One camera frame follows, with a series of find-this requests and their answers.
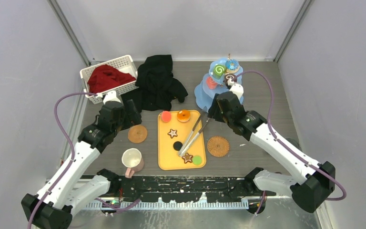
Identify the black cloth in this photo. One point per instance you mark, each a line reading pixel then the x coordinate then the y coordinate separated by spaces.
pixel 156 84

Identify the orange donut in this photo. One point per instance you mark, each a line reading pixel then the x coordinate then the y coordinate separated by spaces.
pixel 183 116

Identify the metal tongs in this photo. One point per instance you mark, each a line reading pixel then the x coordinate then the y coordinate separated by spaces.
pixel 192 136

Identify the chocolate swirl roll cake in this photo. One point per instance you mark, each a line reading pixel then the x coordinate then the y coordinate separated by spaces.
pixel 230 79

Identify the green round macaron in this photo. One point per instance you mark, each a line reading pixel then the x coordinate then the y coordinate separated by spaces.
pixel 197 160

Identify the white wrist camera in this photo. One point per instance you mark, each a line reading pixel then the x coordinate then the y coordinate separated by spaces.
pixel 238 90
pixel 111 96

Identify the pink mug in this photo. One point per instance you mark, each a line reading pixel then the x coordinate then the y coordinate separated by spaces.
pixel 133 161

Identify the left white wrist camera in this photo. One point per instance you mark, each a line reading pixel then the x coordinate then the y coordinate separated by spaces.
pixel 111 96

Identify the black round cookie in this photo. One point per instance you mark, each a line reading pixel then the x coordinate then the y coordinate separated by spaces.
pixel 177 145

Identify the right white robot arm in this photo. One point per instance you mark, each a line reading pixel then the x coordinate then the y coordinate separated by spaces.
pixel 309 182

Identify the green roll cake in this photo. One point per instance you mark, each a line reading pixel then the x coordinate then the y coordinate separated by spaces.
pixel 218 71

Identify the red round cake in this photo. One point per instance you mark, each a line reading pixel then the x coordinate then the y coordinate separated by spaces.
pixel 165 116

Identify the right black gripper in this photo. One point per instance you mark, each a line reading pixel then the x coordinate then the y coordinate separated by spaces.
pixel 213 111

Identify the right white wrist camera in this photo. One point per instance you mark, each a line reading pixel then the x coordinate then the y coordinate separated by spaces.
pixel 238 90

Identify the white plastic basket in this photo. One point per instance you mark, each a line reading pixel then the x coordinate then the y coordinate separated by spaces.
pixel 124 64

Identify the right woven coaster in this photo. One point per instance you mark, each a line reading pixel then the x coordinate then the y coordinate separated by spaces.
pixel 218 146

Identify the grey metal cup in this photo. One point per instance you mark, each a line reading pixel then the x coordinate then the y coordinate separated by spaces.
pixel 294 142

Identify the brown star cookie right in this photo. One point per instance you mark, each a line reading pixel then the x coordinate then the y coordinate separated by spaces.
pixel 187 158

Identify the brown star cookie left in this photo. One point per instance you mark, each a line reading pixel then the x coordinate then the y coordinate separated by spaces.
pixel 172 133

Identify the red cloth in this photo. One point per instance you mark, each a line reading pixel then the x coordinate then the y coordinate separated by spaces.
pixel 106 77

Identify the blue donut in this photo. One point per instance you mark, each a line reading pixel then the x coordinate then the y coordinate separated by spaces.
pixel 232 66

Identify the woven coaster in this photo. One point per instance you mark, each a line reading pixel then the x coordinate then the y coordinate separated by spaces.
pixel 218 146
pixel 137 134

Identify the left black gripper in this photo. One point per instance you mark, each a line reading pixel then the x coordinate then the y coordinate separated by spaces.
pixel 131 119

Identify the blue three-tier cake stand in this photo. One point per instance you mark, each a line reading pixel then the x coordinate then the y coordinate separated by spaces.
pixel 203 95

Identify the pink swirl roll cake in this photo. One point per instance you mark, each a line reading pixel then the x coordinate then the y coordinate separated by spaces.
pixel 211 83

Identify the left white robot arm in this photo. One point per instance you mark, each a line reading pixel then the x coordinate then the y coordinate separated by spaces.
pixel 55 205

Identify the left woven coaster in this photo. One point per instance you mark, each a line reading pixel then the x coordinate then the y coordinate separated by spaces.
pixel 137 134

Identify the yellow tray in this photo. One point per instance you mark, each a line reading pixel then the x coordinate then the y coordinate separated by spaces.
pixel 168 158

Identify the brown star cookie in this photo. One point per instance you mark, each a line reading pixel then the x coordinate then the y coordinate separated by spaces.
pixel 187 158
pixel 172 133

